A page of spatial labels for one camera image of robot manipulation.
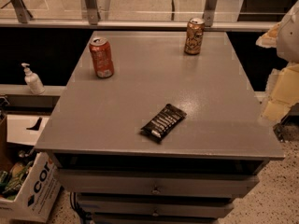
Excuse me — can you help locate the white pump soap bottle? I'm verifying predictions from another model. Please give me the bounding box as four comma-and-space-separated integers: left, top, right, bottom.
21, 63, 45, 95

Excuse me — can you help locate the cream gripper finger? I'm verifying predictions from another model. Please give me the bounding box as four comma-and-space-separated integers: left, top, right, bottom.
261, 63, 299, 122
256, 22, 280, 49

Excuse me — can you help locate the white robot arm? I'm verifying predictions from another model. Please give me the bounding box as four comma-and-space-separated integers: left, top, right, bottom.
256, 1, 299, 123

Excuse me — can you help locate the grey drawer cabinet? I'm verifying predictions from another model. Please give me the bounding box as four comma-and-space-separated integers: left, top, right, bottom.
36, 32, 283, 224

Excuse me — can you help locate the red coke can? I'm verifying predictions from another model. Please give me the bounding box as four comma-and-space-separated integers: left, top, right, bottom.
89, 37, 114, 78

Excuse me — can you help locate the black snack bar wrapper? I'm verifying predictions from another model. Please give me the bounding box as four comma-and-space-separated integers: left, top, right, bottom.
141, 104, 187, 142

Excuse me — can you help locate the white cardboard box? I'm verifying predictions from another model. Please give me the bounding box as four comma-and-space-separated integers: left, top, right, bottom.
0, 152, 61, 223

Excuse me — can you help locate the cabinet drawer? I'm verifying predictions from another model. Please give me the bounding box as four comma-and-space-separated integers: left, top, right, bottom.
78, 195, 234, 218
54, 169, 259, 199

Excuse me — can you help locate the middle cabinet drawer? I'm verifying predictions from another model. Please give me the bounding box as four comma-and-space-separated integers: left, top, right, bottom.
78, 195, 234, 218

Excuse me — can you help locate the gold brown soda can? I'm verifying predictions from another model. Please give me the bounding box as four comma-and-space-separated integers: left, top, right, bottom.
184, 18, 205, 55

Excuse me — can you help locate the top cabinet drawer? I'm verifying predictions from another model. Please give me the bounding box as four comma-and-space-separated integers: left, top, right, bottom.
54, 169, 259, 199

